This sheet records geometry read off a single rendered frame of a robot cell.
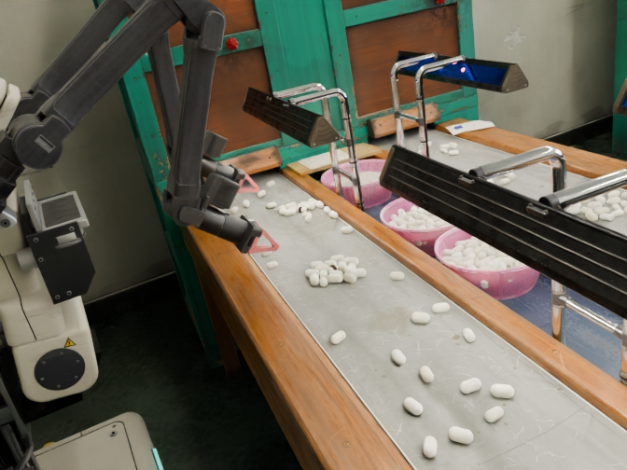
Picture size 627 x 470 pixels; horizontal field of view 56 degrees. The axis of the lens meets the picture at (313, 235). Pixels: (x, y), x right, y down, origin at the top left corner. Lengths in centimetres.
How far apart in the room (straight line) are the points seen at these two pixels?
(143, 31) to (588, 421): 98
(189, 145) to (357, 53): 122
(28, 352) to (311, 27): 144
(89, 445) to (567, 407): 138
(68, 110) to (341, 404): 69
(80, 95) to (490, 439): 89
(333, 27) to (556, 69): 232
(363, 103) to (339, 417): 156
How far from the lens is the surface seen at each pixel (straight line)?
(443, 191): 94
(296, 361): 114
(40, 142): 112
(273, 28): 218
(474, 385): 105
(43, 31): 288
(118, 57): 115
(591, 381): 106
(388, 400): 106
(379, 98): 238
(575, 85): 446
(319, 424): 100
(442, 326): 122
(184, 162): 122
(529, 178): 191
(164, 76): 162
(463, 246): 152
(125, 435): 192
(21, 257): 133
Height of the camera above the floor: 143
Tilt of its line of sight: 24 degrees down
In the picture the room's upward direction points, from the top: 11 degrees counter-clockwise
